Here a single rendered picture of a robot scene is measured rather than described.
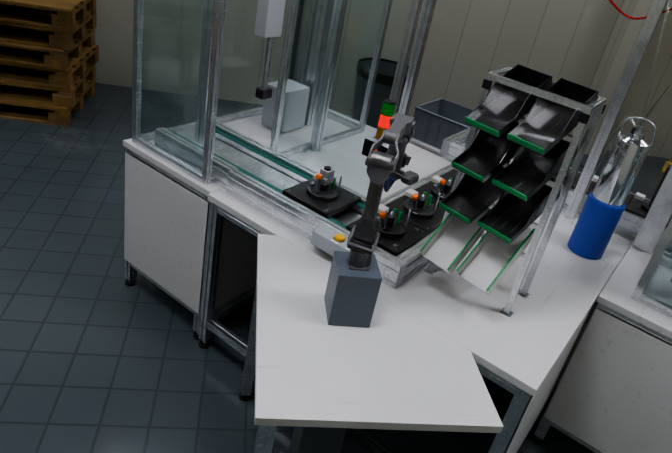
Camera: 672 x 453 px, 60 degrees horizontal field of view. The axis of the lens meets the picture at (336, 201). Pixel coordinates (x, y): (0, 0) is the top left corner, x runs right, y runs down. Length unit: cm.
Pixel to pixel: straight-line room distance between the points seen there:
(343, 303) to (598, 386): 132
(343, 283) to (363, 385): 31
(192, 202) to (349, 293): 109
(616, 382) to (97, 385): 222
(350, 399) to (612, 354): 133
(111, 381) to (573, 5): 557
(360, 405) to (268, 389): 26
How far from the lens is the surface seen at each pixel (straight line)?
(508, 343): 211
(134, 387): 287
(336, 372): 178
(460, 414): 179
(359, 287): 184
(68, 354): 305
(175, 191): 277
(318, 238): 219
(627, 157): 266
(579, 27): 684
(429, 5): 327
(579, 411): 290
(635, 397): 278
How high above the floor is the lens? 209
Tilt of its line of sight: 28 degrees down
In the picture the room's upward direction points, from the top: 11 degrees clockwise
